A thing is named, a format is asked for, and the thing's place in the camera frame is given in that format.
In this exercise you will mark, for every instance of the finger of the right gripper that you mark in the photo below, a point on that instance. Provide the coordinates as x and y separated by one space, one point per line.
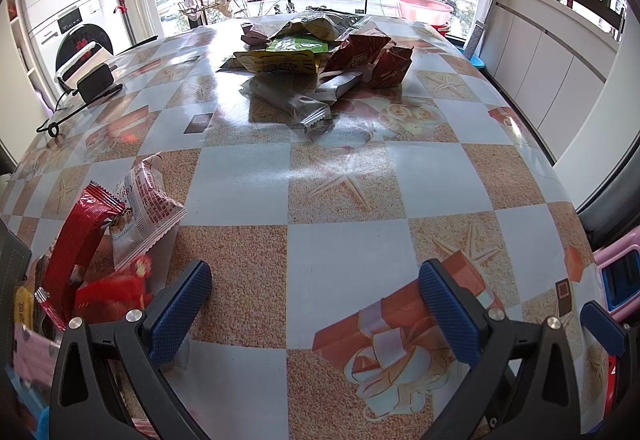
600 324

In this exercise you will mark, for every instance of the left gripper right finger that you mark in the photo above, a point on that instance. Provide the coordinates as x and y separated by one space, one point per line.
521 378

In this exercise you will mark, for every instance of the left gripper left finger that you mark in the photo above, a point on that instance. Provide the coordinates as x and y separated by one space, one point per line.
85 401

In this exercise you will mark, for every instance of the pink snack packet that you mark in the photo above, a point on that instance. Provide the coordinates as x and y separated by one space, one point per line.
34 356

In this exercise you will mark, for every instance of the yellow snack packet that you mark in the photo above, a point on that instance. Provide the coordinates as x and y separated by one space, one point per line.
24 307

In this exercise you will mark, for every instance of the white red snack packet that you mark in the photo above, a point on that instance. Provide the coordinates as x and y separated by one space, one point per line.
149 213

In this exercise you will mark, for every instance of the white cabinet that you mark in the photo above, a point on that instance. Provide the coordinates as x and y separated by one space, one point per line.
552 62

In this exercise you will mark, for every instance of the black power adapter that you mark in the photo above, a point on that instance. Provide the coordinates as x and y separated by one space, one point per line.
97 83

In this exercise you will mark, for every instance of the red snack bag pile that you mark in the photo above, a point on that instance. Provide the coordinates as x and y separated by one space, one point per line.
384 63

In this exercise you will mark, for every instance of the white washing machine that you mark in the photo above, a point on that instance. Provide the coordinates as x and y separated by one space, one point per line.
58 32

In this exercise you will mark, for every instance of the red plastic bucket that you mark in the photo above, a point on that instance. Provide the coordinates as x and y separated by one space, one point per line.
434 13

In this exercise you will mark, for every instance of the yellow snack bag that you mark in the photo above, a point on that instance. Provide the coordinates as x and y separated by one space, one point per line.
300 62

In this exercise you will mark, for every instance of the green snack bag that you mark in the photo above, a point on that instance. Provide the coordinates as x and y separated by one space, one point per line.
298 42

